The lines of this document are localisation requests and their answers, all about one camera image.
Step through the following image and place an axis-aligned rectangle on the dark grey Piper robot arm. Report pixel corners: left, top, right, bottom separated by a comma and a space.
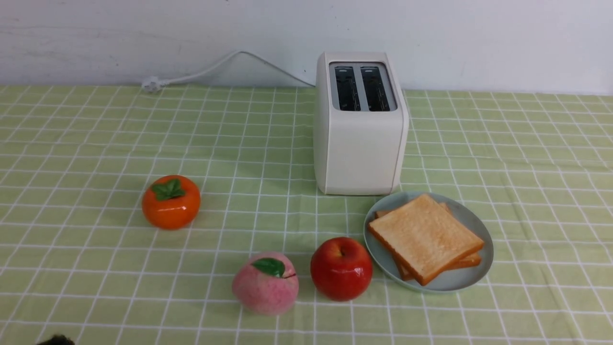
36, 334, 75, 345

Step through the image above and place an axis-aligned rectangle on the white two-slot toaster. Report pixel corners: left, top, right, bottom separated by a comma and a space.
313, 52, 410, 195

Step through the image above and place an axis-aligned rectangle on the red apple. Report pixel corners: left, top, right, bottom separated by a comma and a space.
310, 237, 374, 302

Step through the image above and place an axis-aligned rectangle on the light blue round plate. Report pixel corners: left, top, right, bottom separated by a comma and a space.
363, 191, 496, 294

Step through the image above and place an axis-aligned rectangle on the pink peach with leaf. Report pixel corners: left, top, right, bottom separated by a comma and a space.
231, 252, 299, 316

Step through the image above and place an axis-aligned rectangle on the orange persimmon with leaf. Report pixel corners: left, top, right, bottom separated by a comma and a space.
141, 175, 201, 230

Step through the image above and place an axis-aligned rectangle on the green checkered tablecloth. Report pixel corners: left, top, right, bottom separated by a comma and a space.
0, 86, 613, 345

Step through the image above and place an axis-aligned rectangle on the white toaster power cord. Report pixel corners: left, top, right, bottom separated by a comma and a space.
141, 50, 316, 93

